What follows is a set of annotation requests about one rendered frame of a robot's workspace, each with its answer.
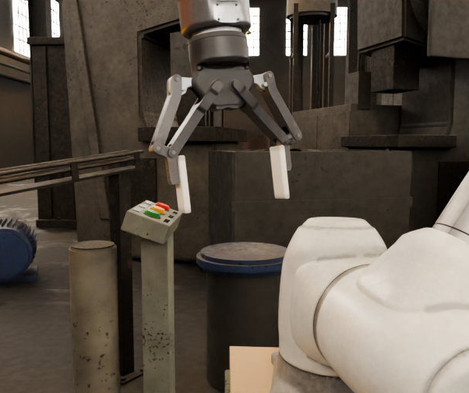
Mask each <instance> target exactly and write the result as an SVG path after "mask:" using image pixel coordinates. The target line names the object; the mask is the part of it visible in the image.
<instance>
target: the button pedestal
mask: <svg viewBox="0 0 469 393"><path fill-rule="evenodd" d="M147 201H148V200H146V201H144V202H142V203H141V204H139V205H137V206H135V207H133V208H132V209H130V210H128V211H126V214H125V218H124V221H123V223H122V227H121V230H123V231H126V232H129V233H132V234H134V235H137V236H140V237H141V276H142V318H143V393H175V303H174V240H173V232H174V231H175V229H176V228H177V227H178V223H179V221H180V219H181V216H182V213H181V212H179V211H175V210H172V209H171V208H169V210H165V213H164V214H161V213H160V217H159V218H155V217H152V216H149V215H148V214H145V213H144V212H145V210H146V209H150V207H151V206H153V205H154V206H155V203H154V202H151V201H149V202H151V203H153V204H151V205H149V204H145V203H146V202H147ZM142 204H143V205H146V206H148V207H147V208H142V207H140V205H142ZM135 208H139V209H141V211H140V212H137V211H134V210H133V209H135Z"/></svg>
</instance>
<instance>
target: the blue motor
mask: <svg viewBox="0 0 469 393"><path fill-rule="evenodd" d="M17 219H18V218H16V220H13V219H12V217H11V218H10V219H9V220H7V218H5V219H4V221H3V220H2V219H0V285H6V284H16V283H26V282H36V281H37V273H38V266H37V265H35V266H30V263H31V262H32V263H33V261H34V258H35V255H36V251H37V244H38V243H37V239H36V235H37V233H36V234H34V229H33V230H31V229H30V228H31V225H30V226H28V225H27V222H26V224H25V223H23V222H22V221H23V219H22V221H18V220H17Z"/></svg>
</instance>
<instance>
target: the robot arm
mask: <svg viewBox="0 0 469 393"><path fill-rule="evenodd" d="M176 1H177V3H178V14H179V22H180V28H181V34H182V36H183V37H185V38H187V39H189V42H188V48H189V61H190V68H191V77H190V78H186V77H181V76H179V75H178V74H175V75H173V76H172V77H171V78H170V79H168V81H167V98H166V101H165V103H164V107H163V109H162V112H161V114H160V118H159V120H158V123H157V127H156V129H155V132H154V134H153V138H152V140H151V143H150V146H149V152H150V154H155V155H157V156H161V157H163V158H164V160H165V164H166V170H167V181H168V182H169V184H170V185H174V184H175V185H176V192H177V199H178V211H180V212H181V213H186V214H187V213H190V212H191V207H190V199H189V187H188V180H187V172H186V166H185V156H184V155H179V156H178V154H179V152H180V150H181V149H182V148H183V146H184V145H185V143H186V141H187V139H188V138H189V137H190V135H191V134H192V132H193V130H194V129H195V127H196V126H197V124H198V123H199V121H200V119H201V118H202V117H203V115H204V114H205V113H206V112H207V110H210V111H212V112H217V111H220V110H221V109H223V110H227V111H232V110H235V109H238V108H239V109H240V110H241V111H242V112H244V113H245V114H246V115H247V116H248V117H249V118H250V119H251V120H252V121H253V122H254V123H255V124H256V125H257V126H258V127H259V128H260V129H261V131H262V132H263V133H264V134H265V135H266V136H267V137H268V138H269V139H270V140H271V142H272V143H273V144H274V145H275V147H270V158H271V165H272V173H273V188H274V196H275V198H276V199H289V189H288V180H287V171H290V170H291V153H290V146H291V145H292V144H293V143H294V142H295V141H297V140H300V139H301V138H302V133H301V131H300V129H299V128H298V126H297V124H296V122H295V120H294V119H293V117H292V115H291V113H290V112H289V110H288V108H287V106H286V104H285V103H284V100H283V99H282V97H281V95H280V93H279V92H278V90H277V88H276V84H275V79H274V75H273V73H272V72H271V71H267V72H265V73H263V74H259V75H254V76H253V75H252V74H251V72H250V69H249V48H248V40H247V36H246V35H245V33H246V32H248V31H249V30H250V28H251V26H252V24H251V16H250V8H249V0H176ZM253 85H255V86H256V89H257V90H259V91H260V93H261V95H262V97H263V100H264V101H265V102H266V105H267V106H268V108H269V110H270V111H271V113H272V115H273V117H274V118H275V120H276V122H277V123H275V121H273V120H272V119H271V117H270V116H269V115H268V114H267V113H266V112H265V111H264V110H263V109H262V107H261V106H260V105H259V102H258V101H257V100H256V99H255V97H254V96H253V95H252V94H251V93H250V90H251V89H252V87H253ZM188 87H189V88H190V90H191V91H192V92H193V93H194V95H196V96H197V100H196V102H195V104H194V105H193V106H192V108H191V110H190V112H189V113H188V115H187V116H186V118H185V120H184V122H183V123H182V124H181V126H180V127H179V129H178V131H177V132H176V134H175V135H174V136H173V138H172V140H171V142H170V143H169V144H168V146H164V145H165V143H166V140H167V138H168V134H169V131H170V129H171V125H172V123H173V120H174V117H175V114H176V111H177V109H178V105H179V102H180V100H181V97H182V95H183V94H184V93H185V92H186V90H187V88H188ZM277 124H278V125H277ZM278 330H279V351H276V352H273V353H272V354H271V363H272V364H273V378H272V384H271V390H270V392H269V393H469V172H468V173H467V174H466V176H465V177H464V179H463V181H462V182H461V184H460V185H459V187H458V188H457V190H456V192H455V193H454V194H453V196H452V198H451V199H450V201H449V203H448V204H447V205H446V207H445V208H444V210H443V212H442V213H441V215H440V216H439V218H438V219H437V221H436V222H435V224H434V225H433V227H432V228H421V229H418V230H415V231H412V232H408V233H406V234H403V235H402V236H401V237H400V238H399V239H398V240H397V241H396V242H395V243H394V244H393V245H392V246H391V247H390V248H389V249H387V248H386V245H385V243H384V242H383V239H382V238H381V236H380V235H379V233H378V232H377V231H376V229H375V228H373V227H372V226H371V225H370V224H369V223H368V222H367V221H365V220H363V219H360V218H342V217H318V218H310V219H308V220H307V221H306V222H305V223H304V224H303V225H301V226H299V227H298V229H297V230H296V232H295V234H294V235H293V237H292V239H291V241H290V243H289V245H288V247H287V250H286V253H285V255H284V260H283V265H282V271H281V277H280V294H279V310H278Z"/></svg>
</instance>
